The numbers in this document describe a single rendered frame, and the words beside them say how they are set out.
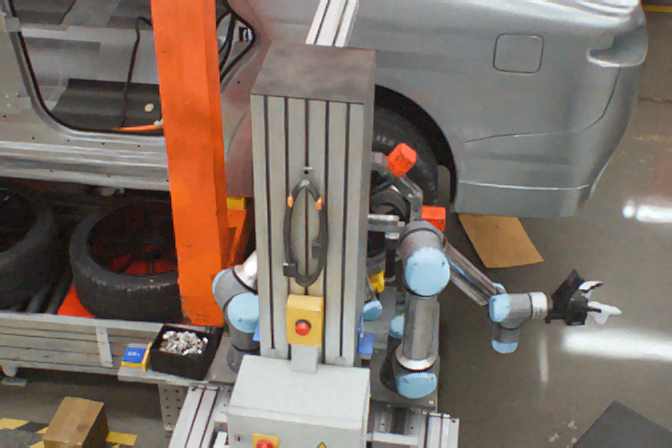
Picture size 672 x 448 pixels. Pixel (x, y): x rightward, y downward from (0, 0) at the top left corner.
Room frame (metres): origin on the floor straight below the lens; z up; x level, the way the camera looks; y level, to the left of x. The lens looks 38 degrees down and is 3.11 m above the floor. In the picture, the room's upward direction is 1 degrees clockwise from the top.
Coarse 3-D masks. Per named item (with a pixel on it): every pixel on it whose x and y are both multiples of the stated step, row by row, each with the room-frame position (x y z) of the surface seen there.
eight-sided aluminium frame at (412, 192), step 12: (372, 156) 2.98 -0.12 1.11; (384, 156) 2.98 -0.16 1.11; (372, 168) 2.94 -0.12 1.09; (384, 168) 2.93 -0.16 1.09; (396, 180) 2.93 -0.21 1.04; (408, 180) 2.97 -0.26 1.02; (408, 192) 2.93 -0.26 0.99; (420, 192) 2.96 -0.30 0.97; (420, 204) 2.92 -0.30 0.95; (420, 216) 2.92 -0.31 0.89; (384, 252) 2.98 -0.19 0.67; (396, 252) 2.93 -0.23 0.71; (372, 264) 2.95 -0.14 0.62; (384, 264) 2.93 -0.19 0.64
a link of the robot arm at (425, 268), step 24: (408, 240) 2.08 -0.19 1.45; (432, 240) 2.07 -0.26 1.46; (408, 264) 2.00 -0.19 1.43; (432, 264) 1.98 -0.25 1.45; (408, 288) 2.00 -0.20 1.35; (432, 288) 1.97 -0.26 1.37; (408, 312) 2.01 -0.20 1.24; (432, 312) 2.01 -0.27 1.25; (408, 336) 2.01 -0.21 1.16; (432, 336) 2.03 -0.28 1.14; (408, 360) 2.00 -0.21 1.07; (432, 360) 2.01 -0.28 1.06; (408, 384) 1.97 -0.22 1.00; (432, 384) 1.98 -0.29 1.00
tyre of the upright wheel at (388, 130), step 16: (384, 112) 3.21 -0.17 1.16; (384, 128) 3.10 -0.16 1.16; (400, 128) 3.15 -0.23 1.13; (384, 144) 3.02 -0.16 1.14; (416, 144) 3.11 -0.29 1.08; (416, 160) 3.02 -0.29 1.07; (432, 160) 3.16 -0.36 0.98; (416, 176) 3.01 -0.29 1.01; (432, 176) 3.06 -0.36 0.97; (432, 192) 3.01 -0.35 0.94; (368, 256) 3.02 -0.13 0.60
